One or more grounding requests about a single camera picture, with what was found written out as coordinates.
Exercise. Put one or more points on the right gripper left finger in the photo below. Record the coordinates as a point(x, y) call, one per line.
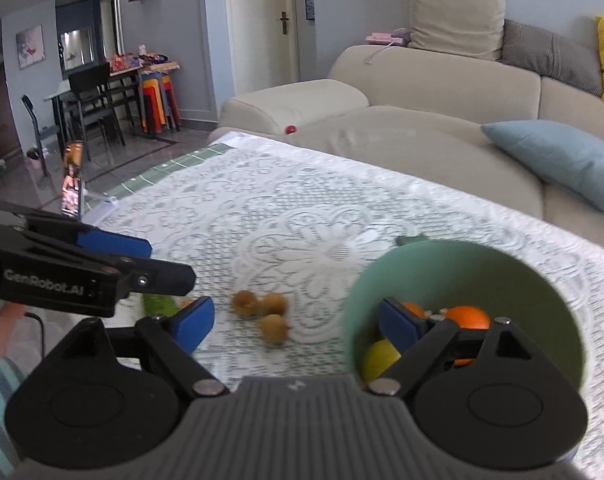
point(167, 346)

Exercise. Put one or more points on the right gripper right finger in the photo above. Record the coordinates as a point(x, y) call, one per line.
point(425, 347)

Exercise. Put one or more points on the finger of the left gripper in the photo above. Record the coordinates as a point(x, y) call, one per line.
point(158, 277)
point(107, 243)

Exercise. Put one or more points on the green cucumber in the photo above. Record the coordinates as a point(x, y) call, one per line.
point(159, 305)

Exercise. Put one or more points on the green colander bowl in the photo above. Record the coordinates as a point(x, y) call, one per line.
point(441, 274)

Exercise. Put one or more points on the brown kiwi fruit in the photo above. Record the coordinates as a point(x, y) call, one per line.
point(274, 329)
point(274, 304)
point(245, 303)

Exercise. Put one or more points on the yellow lemon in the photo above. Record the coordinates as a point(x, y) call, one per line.
point(377, 358)

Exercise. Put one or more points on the smartphone on stand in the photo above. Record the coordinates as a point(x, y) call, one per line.
point(72, 191)

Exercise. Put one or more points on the black chair at left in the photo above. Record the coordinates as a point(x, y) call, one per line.
point(36, 152)

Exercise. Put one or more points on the white lace tablecloth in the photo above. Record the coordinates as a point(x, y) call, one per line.
point(258, 215)

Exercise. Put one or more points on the stacked colourful stools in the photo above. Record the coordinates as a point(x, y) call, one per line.
point(159, 106)

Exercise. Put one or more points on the black dining chair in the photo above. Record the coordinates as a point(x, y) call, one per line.
point(94, 103)

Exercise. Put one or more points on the black dining table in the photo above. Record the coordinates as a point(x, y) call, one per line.
point(126, 92)

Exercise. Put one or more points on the beige sectional sofa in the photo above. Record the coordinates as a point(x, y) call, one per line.
point(421, 113)

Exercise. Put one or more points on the light blue cushion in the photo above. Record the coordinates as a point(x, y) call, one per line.
point(557, 153)

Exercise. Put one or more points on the pink item on sofa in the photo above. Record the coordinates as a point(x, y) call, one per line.
point(399, 37)

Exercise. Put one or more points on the grey knitted cushion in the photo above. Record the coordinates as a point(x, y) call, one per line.
point(552, 56)

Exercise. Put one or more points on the beige back cushion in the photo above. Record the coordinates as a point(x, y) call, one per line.
point(471, 28)

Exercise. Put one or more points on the wall picture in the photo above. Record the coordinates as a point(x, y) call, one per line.
point(30, 47)

